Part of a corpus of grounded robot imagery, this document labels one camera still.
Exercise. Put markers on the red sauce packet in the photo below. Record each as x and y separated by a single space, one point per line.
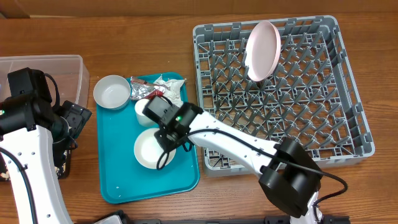
155 93

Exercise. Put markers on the foil wrapper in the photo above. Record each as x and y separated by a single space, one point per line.
140 89

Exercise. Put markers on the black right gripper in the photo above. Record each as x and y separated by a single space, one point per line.
171 139

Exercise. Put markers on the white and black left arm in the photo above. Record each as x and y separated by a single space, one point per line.
35 132

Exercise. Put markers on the crumpled white napkin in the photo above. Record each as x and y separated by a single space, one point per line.
172 91

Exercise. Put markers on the clear plastic bin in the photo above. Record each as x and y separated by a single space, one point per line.
68 71

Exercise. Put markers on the grey plastic dishwasher rack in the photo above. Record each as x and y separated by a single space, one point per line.
311 96

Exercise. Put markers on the grey bowl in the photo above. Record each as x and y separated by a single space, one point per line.
112 92

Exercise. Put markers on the translucent plastic cup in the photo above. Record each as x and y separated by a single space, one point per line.
142 119

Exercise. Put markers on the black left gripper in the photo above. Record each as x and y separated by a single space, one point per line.
76 115

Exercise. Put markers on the teal plastic tray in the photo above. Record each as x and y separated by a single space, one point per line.
122 178

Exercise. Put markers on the white bowl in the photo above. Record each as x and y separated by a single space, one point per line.
148 151

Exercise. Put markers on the black waste tray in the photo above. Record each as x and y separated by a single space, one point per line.
62 169

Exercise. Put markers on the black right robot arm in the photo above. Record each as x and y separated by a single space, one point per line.
288 176

